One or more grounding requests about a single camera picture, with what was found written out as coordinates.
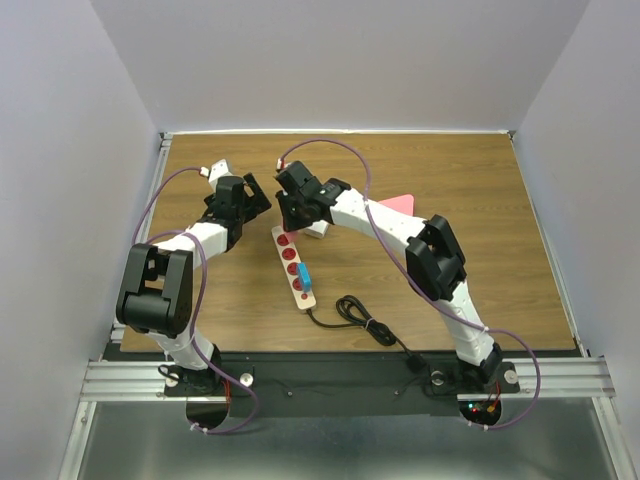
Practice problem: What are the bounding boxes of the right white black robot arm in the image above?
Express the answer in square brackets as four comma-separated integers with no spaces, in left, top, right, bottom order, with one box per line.
[275,161,502,390]

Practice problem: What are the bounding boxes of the aluminium frame rails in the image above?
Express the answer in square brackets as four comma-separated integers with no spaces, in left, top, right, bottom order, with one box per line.
[58,130,174,480]

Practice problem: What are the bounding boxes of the purple cable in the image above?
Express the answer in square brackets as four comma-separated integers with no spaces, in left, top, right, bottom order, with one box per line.
[135,167,260,436]
[277,138,541,432]

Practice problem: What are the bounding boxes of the blue plug adapter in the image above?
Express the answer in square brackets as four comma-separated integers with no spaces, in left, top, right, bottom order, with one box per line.
[296,262,312,292]

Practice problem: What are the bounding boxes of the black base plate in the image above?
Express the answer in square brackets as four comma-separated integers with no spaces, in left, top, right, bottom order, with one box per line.
[163,351,521,419]

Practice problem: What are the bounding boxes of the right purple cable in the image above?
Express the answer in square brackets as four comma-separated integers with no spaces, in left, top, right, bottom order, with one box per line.
[277,138,541,432]

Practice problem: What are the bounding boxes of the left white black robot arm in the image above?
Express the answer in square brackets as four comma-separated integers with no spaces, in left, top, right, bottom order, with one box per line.
[115,173,271,394]

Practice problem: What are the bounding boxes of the white red power strip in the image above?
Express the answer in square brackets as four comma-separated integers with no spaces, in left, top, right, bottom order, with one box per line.
[271,226,317,312]

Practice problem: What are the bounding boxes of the pink triangular power socket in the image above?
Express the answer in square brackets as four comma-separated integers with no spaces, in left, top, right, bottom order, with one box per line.
[379,194,415,216]

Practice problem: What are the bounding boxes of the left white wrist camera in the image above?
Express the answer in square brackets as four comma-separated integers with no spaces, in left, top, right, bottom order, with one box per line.
[199,159,233,191]

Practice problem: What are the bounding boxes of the black power strip cord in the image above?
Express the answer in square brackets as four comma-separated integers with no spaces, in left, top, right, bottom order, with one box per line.
[305,294,426,373]

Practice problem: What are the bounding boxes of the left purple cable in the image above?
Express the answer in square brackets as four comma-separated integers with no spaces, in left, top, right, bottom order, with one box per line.
[135,167,260,436]

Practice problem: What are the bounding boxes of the white charger block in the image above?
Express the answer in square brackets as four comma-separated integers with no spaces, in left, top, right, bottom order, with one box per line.
[303,221,329,239]

